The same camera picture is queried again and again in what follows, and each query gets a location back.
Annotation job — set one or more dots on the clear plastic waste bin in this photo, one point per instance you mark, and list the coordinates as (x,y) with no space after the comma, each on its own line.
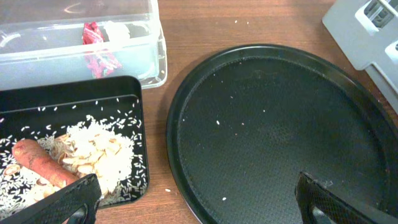
(41,41)

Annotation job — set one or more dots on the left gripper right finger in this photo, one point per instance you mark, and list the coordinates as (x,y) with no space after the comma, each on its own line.
(321,204)

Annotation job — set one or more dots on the grey dishwasher rack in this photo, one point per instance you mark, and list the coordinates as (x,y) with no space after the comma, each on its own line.
(366,32)

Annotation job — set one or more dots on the black rectangular tray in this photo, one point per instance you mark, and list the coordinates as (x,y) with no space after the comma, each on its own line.
(53,95)

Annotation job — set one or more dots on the food scraps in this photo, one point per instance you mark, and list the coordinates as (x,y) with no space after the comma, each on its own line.
(103,137)

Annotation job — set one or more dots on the orange carrot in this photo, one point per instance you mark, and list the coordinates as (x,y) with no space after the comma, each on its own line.
(31,155)

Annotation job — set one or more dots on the round black serving tray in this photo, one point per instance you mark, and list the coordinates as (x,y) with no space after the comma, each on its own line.
(245,122)

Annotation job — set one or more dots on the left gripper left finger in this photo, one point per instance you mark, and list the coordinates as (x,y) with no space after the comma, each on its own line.
(76,203)

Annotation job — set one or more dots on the red snack wrapper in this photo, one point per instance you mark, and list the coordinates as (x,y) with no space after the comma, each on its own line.
(101,62)

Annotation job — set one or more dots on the white tissue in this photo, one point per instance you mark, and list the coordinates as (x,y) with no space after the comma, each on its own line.
(117,32)

